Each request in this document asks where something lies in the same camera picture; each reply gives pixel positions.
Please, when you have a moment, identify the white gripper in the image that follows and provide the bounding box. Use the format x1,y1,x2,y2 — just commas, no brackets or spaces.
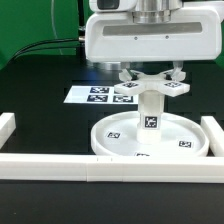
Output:
85,4,222,82

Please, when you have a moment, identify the white cross-shaped table base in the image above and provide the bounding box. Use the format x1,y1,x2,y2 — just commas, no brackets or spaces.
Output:
114,69,190,97

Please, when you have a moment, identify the white round table top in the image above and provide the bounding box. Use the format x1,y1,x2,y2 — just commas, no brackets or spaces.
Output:
91,111,209,157

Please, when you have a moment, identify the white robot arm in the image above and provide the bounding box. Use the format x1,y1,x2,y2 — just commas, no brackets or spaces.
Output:
85,0,224,72

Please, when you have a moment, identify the white marker sheet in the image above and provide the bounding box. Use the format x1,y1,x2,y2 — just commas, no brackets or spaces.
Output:
64,86,138,105

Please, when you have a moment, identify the white right fence bar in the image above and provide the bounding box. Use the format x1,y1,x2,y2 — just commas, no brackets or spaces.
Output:
201,116,224,157

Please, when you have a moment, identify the white fence bar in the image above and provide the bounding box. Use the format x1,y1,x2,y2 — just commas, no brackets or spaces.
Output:
201,116,224,157
0,153,224,183
0,113,16,149

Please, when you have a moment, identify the white left fence bar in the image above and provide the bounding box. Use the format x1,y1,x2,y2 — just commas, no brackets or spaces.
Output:
0,113,16,149

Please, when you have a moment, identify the white front fence bar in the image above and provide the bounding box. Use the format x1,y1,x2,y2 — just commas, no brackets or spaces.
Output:
0,153,224,183

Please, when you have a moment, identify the black vertical cable connector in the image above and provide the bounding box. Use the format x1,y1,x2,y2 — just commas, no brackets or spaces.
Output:
76,0,88,38

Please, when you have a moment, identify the thin white cable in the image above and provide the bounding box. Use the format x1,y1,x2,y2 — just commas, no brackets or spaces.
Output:
50,0,64,56

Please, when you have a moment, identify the black cable bundle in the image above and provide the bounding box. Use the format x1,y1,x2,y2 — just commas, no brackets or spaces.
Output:
11,37,88,63

